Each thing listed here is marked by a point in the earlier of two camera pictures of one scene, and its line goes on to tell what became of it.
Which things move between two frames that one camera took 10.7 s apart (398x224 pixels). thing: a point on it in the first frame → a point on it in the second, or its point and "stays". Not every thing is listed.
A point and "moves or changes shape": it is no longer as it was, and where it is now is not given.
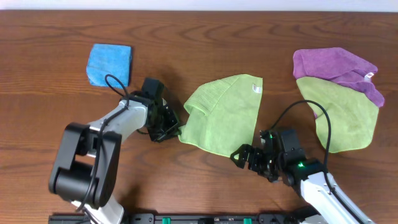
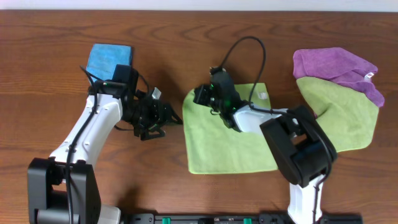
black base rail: [191, 218] stays
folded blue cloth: [106, 59] stays
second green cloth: [352, 111] stays
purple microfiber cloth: [339, 66] stays
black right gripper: [244, 150] → [199, 96]
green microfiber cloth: [222, 114] moves or changes shape
